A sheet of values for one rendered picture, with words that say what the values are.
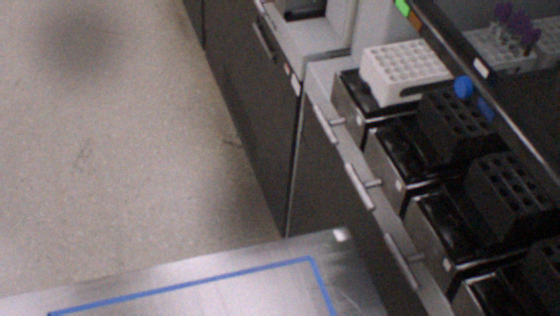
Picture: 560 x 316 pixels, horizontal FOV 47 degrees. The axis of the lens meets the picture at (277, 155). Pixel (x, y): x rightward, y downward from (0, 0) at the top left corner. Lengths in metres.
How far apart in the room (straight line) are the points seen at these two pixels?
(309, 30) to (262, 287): 0.70
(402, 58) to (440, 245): 0.35
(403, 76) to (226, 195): 1.02
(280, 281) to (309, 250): 0.06
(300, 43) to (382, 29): 0.23
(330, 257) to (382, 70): 0.37
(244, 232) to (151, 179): 0.35
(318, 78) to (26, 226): 1.07
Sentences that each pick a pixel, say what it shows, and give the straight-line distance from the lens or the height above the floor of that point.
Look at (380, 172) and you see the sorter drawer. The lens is 1.08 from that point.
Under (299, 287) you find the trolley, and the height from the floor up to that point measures 0.82.
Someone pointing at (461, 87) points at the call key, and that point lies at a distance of 0.93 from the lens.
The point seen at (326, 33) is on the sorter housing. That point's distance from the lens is 1.40.
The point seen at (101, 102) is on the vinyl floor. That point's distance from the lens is 2.34.
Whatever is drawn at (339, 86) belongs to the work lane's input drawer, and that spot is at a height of 0.80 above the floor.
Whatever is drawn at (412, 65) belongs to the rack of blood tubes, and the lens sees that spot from 1.14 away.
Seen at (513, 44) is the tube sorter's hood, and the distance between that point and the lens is 0.86.
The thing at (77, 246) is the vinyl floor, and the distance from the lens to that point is 1.94.
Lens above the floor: 1.54
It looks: 46 degrees down
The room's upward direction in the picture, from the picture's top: 5 degrees clockwise
